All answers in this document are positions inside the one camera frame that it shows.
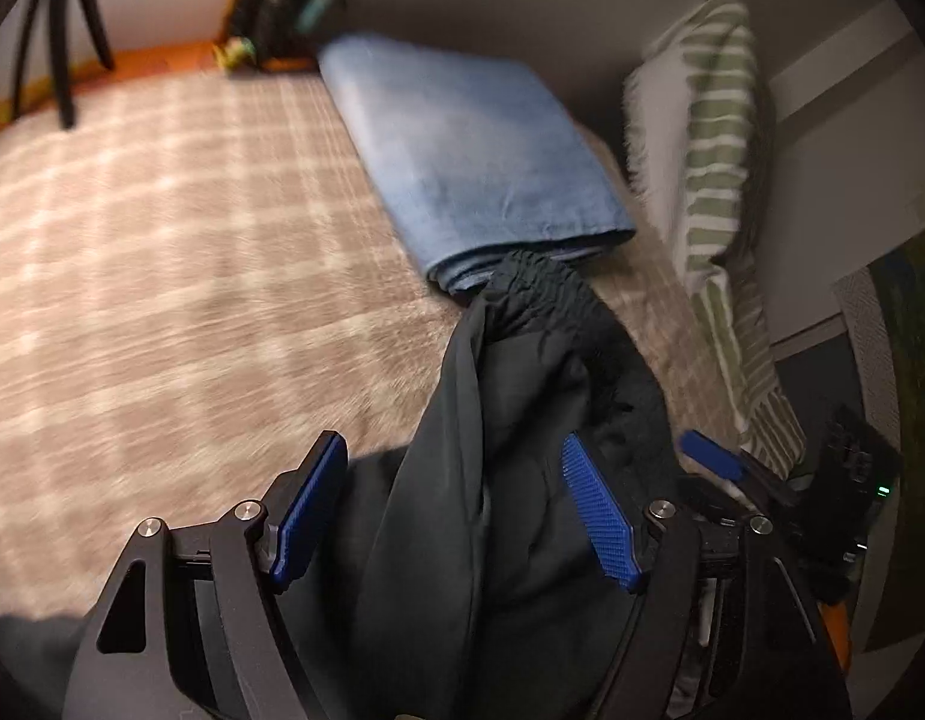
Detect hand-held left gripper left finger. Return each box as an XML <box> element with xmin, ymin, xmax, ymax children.
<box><xmin>61</xmin><ymin>431</ymin><xmax>351</xmax><ymax>720</ymax></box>

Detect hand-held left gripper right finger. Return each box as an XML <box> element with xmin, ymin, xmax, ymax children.
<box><xmin>561</xmin><ymin>433</ymin><xmax>857</xmax><ymax>720</ymax></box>

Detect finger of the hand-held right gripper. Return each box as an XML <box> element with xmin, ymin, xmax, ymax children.
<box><xmin>679</xmin><ymin>430</ymin><xmax>803</xmax><ymax>511</ymax></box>

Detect black pants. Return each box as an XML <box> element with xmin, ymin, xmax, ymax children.
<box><xmin>282</xmin><ymin>249</ymin><xmax>714</xmax><ymax>720</ymax></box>

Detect beige plaid blanket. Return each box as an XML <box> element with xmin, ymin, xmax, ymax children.
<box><xmin>0</xmin><ymin>64</ymin><xmax>752</xmax><ymax>627</ymax></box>

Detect green striped white pillow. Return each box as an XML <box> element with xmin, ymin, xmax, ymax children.
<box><xmin>622</xmin><ymin>0</ymin><xmax>809</xmax><ymax>482</ymax></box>

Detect blue folded blanket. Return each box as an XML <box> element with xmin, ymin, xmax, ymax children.
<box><xmin>317</xmin><ymin>31</ymin><xmax>637</xmax><ymax>297</ymax></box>

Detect yellow green object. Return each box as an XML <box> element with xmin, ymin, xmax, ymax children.
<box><xmin>211</xmin><ymin>37</ymin><xmax>259</xmax><ymax>74</ymax></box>

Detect orange bed sheet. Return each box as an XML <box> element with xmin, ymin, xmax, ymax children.
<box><xmin>0</xmin><ymin>39</ymin><xmax>234</xmax><ymax>137</ymax></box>

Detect black tripod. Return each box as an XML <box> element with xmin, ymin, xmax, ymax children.
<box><xmin>10</xmin><ymin>0</ymin><xmax>118</xmax><ymax>130</ymax></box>

